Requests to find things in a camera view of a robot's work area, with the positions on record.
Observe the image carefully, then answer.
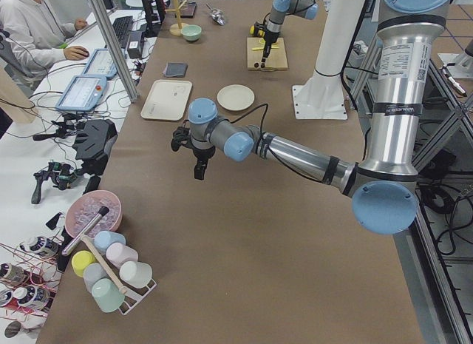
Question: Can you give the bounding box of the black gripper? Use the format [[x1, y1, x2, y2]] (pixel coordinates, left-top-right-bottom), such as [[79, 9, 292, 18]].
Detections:
[[171, 127, 215, 180], [254, 21, 279, 63]]

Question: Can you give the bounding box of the cream round plate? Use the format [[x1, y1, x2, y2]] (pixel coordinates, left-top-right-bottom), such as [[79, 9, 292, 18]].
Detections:
[[217, 84, 255, 112]]

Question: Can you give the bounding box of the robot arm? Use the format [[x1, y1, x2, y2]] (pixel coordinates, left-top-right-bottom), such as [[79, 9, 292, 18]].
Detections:
[[171, 0, 450, 235], [250, 0, 319, 69]]

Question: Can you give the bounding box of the cream rabbit tray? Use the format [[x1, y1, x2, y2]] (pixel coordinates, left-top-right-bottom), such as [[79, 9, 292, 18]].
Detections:
[[140, 79, 192, 121]]

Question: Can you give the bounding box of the bamboo cutting board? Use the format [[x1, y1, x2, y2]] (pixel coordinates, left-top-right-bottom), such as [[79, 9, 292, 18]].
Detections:
[[247, 37, 288, 70]]

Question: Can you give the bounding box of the metal scoop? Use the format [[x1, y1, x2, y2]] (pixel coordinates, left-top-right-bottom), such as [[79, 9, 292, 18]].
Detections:
[[206, 3, 226, 26]]

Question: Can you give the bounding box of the mint green bowl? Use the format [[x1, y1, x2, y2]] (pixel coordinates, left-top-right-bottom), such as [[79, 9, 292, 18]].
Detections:
[[181, 24, 203, 42]]

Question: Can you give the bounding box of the wooden cup tree stand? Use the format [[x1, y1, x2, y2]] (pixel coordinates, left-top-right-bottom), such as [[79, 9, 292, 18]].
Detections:
[[166, 0, 188, 36]]

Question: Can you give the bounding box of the grey folded cloth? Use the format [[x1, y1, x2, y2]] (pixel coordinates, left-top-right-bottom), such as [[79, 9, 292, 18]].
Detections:
[[163, 62, 188, 78]]

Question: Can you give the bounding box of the metal muddler in bowl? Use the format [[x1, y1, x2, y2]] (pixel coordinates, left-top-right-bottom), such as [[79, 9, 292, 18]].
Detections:
[[61, 206, 109, 257]]

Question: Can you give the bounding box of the pink cup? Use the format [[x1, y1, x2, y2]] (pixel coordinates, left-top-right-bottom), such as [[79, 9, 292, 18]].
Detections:
[[106, 242, 138, 269]]

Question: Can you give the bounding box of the blue cup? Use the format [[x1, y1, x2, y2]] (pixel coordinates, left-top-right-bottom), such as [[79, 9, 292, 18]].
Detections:
[[93, 231, 126, 254]]

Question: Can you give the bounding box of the pink bowl with ice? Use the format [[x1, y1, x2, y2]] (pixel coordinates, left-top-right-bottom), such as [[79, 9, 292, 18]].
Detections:
[[65, 190, 123, 238]]

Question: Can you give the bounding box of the white cup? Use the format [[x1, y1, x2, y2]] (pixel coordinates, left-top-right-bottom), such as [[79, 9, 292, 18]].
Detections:
[[119, 261, 152, 289]]

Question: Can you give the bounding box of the blue teach pendant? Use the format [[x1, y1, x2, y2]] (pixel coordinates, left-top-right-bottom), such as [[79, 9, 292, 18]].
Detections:
[[55, 74, 107, 112], [83, 48, 118, 80]]

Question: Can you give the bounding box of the black keyboard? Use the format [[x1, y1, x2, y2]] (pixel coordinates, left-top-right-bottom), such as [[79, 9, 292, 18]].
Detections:
[[112, 16, 134, 49]]

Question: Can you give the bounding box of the yellow cup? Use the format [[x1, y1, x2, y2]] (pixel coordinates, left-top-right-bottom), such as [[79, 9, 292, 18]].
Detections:
[[72, 250, 97, 277]]

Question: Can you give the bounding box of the pale green cup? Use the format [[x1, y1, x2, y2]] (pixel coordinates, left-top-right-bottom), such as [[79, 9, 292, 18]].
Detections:
[[91, 278, 125, 313]]

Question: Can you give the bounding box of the person in white hoodie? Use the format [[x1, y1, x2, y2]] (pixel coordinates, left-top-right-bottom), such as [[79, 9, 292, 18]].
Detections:
[[1, 0, 89, 78]]

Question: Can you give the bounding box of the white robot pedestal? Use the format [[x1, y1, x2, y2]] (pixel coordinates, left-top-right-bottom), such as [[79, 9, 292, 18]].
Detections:
[[293, 0, 366, 120]]

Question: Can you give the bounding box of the white wire cup rack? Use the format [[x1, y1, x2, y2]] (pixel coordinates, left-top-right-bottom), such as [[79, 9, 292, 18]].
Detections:
[[86, 236, 157, 316]]

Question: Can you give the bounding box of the aluminium frame post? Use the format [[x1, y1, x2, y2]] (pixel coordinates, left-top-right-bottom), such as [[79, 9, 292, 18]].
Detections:
[[88, 0, 138, 103]]

